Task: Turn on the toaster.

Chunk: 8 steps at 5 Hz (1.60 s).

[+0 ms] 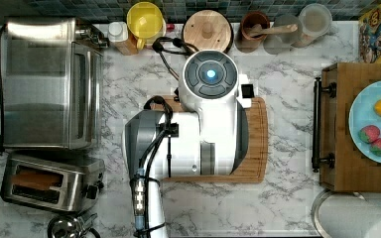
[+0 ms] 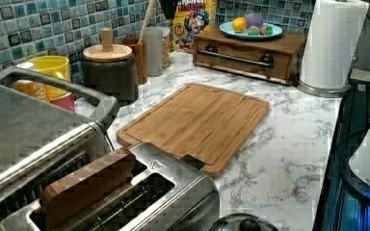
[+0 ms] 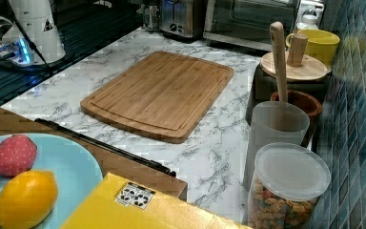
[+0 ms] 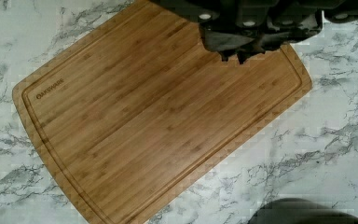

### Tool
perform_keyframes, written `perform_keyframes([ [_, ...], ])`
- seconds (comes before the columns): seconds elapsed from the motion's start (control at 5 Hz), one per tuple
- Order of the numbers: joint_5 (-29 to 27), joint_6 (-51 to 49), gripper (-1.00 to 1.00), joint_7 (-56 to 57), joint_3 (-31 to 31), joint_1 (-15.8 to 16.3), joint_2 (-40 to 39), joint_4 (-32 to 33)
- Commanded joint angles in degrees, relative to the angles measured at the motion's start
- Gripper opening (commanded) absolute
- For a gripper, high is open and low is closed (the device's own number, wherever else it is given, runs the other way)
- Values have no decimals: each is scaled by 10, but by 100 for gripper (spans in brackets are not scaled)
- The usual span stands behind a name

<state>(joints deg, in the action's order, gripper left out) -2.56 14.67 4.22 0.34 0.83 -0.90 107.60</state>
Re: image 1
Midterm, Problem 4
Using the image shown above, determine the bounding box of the yellow mug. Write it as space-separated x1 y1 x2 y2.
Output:
127 2 167 51

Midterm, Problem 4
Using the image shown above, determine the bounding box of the cereal jar with plastic lid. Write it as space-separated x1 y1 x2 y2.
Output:
293 3 332 48

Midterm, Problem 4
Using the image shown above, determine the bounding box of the stainless steel toaster oven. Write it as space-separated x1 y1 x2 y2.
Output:
0 17 107 150

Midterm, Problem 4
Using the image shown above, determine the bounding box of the wooden tray with black handle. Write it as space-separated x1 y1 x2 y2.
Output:
312 62 381 192

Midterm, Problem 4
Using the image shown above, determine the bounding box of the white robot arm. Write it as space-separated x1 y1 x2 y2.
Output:
122 50 249 238

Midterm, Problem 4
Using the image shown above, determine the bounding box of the wooden pestle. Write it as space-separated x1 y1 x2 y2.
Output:
246 24 298 38

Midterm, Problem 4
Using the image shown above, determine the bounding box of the red strawberry toy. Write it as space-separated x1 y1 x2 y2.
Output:
370 138 381 157
358 125 380 144

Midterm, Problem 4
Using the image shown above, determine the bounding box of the light blue plate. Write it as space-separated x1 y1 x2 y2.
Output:
348 80 381 164

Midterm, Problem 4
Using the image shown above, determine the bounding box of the stainless steel slot toaster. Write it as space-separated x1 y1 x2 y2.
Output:
0 151 105 213

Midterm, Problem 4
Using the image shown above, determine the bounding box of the bamboo cutting board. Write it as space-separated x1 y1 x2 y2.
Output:
144 94 268 182

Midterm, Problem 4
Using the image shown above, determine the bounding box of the frosted plastic cup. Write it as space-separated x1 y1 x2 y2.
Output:
263 15 302 55

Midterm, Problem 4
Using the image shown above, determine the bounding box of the brown wooden cup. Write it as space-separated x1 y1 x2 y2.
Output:
234 11 270 53

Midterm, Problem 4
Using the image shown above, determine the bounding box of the white capped bottle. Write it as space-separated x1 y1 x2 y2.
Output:
108 22 138 56

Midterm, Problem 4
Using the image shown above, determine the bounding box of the round wooden lid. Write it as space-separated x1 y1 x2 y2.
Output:
182 10 234 53

